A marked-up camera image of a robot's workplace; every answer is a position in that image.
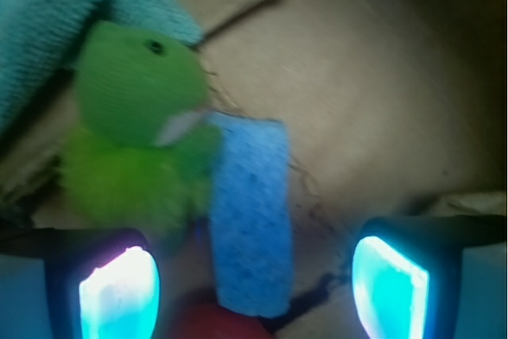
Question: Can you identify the teal knitted cloth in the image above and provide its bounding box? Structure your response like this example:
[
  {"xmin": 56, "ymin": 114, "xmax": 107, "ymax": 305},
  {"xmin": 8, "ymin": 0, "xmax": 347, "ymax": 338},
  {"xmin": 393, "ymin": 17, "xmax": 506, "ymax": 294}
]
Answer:
[{"xmin": 1, "ymin": 0, "xmax": 203, "ymax": 132}]

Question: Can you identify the green plush frog toy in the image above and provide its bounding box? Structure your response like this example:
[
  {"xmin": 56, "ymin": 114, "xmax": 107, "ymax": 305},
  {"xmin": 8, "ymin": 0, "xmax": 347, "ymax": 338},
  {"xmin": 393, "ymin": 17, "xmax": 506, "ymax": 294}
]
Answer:
[{"xmin": 60, "ymin": 21, "xmax": 222, "ymax": 237}]

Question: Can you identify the blue sponge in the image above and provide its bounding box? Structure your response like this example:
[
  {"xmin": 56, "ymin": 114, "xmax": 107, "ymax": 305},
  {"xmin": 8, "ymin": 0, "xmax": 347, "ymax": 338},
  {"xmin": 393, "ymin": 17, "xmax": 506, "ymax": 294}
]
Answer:
[{"xmin": 210, "ymin": 113, "xmax": 294, "ymax": 318}]

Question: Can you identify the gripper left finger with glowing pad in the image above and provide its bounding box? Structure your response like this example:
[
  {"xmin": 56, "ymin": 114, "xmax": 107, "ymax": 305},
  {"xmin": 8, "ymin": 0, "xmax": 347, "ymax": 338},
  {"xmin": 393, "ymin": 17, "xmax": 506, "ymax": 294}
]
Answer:
[{"xmin": 1, "ymin": 228, "xmax": 160, "ymax": 338}]

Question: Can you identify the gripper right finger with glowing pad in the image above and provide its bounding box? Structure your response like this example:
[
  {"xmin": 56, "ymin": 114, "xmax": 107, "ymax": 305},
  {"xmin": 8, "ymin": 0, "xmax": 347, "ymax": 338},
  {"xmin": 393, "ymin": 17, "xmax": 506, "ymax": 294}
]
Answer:
[{"xmin": 352, "ymin": 214, "xmax": 507, "ymax": 338}]

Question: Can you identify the brown paper bag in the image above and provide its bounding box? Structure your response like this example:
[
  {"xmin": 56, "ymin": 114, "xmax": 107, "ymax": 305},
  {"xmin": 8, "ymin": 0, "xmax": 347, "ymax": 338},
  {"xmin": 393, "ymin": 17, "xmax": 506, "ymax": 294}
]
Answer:
[{"xmin": 1, "ymin": 0, "xmax": 506, "ymax": 338}]

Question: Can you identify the red rubber toy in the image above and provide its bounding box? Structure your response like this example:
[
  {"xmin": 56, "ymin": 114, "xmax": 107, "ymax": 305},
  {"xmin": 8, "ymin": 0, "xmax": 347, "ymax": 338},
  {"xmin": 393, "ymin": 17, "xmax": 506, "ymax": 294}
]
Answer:
[{"xmin": 165, "ymin": 302, "xmax": 275, "ymax": 338}]

